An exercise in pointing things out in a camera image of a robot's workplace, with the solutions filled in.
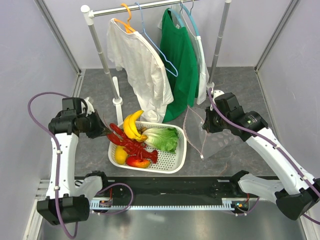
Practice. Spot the yellow lemon fruit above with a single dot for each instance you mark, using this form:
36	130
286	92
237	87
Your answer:
120	155

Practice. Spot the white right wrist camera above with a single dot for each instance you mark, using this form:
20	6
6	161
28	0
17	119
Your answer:
214	93

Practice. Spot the red plastic lobster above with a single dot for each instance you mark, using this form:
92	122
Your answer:
131	146

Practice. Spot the yellow banana bunch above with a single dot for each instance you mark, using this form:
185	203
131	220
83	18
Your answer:
130	129

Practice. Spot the clear pink zip bag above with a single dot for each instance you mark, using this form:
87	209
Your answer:
207	144

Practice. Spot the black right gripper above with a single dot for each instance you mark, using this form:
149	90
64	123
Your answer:
208	125

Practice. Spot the white t-shirt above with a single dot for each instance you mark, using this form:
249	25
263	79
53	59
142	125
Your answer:
145	70

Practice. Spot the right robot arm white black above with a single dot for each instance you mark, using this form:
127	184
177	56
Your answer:
296	190

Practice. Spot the red yellow mango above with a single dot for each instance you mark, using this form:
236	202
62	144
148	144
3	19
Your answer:
137	162

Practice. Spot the white garment on right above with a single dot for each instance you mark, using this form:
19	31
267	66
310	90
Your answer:
201	65

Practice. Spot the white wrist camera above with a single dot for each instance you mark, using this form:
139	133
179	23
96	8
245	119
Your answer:
87	106
214	93

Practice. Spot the green t-shirt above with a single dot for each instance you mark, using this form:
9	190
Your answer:
182	69

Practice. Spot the grey white clothes rack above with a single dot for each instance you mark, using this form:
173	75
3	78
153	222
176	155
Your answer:
89	16

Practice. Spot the brown longan bunch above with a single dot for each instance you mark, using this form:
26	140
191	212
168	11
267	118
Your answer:
143	129

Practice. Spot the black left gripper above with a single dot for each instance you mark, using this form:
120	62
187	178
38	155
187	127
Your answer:
100	129

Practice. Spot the green lettuce head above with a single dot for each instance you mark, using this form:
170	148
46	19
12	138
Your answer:
163	139

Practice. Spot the white perforated plastic basket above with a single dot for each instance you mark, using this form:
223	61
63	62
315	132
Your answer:
167	163

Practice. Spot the teal clothes hanger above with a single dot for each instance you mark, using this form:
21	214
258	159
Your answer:
185	19

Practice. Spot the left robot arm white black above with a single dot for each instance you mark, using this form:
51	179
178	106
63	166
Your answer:
64	201

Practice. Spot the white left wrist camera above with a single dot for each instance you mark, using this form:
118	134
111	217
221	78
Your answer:
87	106

